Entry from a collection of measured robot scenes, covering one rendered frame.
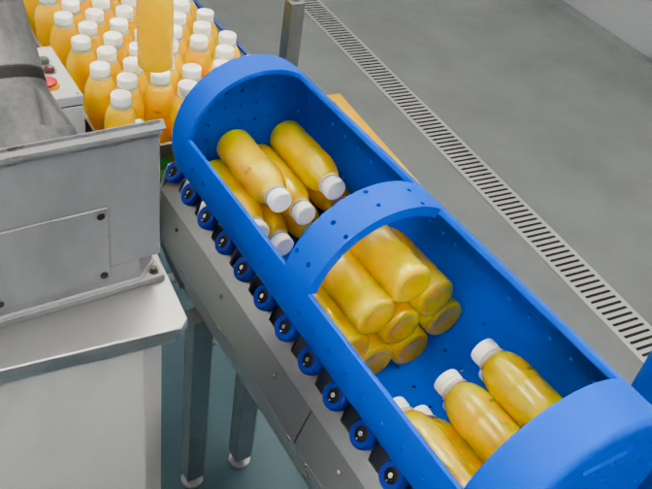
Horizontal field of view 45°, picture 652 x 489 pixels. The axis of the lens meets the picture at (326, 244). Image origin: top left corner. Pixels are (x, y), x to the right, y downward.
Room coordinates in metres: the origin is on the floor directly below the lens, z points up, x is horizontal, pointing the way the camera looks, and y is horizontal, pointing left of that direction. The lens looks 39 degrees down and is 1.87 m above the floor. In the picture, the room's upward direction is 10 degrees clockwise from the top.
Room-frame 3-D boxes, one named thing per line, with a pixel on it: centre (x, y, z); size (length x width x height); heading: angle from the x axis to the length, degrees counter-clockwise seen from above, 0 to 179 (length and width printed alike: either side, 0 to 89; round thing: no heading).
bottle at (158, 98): (1.40, 0.39, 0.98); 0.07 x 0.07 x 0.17
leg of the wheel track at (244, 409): (1.29, 0.13, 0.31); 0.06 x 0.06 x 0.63; 37
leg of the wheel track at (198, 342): (1.20, 0.24, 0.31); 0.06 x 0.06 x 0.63; 37
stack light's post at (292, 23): (1.82, 0.17, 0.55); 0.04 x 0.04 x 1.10; 37
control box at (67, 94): (1.28, 0.58, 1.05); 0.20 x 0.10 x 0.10; 37
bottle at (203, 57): (1.58, 0.35, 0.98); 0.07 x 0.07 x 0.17
